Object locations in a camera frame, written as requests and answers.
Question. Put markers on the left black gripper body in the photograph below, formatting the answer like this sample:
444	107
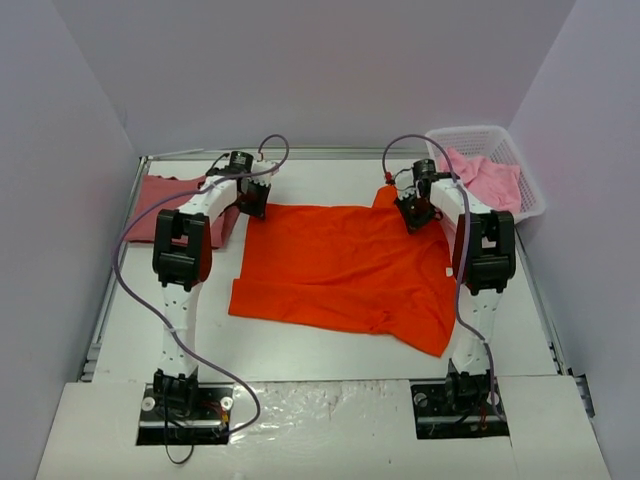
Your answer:
255	201

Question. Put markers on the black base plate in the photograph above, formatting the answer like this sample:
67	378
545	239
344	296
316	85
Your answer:
207	422
439	417

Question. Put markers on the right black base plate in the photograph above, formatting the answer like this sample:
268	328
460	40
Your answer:
439	417

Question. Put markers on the white plastic basket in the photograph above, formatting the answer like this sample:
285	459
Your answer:
496	143

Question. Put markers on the light pink t shirt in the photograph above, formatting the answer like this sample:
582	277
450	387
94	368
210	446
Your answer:
496	185

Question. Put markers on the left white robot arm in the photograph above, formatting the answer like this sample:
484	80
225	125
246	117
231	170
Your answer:
183	257

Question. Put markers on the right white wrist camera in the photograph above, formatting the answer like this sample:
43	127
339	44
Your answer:
405	189

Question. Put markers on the dusty red folded t shirt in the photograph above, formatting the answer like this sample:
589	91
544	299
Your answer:
155	188

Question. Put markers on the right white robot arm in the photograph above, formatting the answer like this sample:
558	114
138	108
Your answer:
482	259

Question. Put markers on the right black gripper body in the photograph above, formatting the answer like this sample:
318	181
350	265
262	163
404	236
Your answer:
417	215

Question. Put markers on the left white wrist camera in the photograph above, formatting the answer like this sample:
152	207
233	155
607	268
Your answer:
262	172

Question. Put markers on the orange t shirt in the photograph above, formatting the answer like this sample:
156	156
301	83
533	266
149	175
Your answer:
351	269

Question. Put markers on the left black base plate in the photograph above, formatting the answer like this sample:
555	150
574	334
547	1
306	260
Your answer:
207	422

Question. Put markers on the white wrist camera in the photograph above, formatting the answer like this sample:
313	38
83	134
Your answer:
262	172
405	189

